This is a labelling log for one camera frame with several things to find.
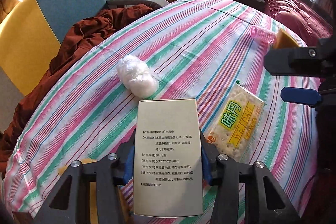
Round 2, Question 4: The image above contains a Weidan cracker packet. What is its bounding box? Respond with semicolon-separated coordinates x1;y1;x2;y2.
206;84;265;161

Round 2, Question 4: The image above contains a tall yellow sponge block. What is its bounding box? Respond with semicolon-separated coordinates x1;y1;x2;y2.
57;157;129;224

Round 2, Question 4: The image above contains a grey yellow blue armchair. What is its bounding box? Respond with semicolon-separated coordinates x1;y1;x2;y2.
0;0;170;132

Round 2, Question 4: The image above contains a rust red blanket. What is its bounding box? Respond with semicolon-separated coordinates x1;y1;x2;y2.
1;3;153;174

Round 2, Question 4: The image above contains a pink plastic hair roller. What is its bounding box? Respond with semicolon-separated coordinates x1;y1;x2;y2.
250;25;276;44

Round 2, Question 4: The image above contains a yellow sponge wedge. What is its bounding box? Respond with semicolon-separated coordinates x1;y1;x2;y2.
272;28;299;50

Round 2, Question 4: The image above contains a striped pink green tablecloth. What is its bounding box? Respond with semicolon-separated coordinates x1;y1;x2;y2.
1;0;320;215

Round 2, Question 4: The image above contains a cream printed carton box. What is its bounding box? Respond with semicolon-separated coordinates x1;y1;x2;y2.
133;98;203;218

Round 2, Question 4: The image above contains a pink bedspread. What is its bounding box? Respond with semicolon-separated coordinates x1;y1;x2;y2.
264;0;333;46

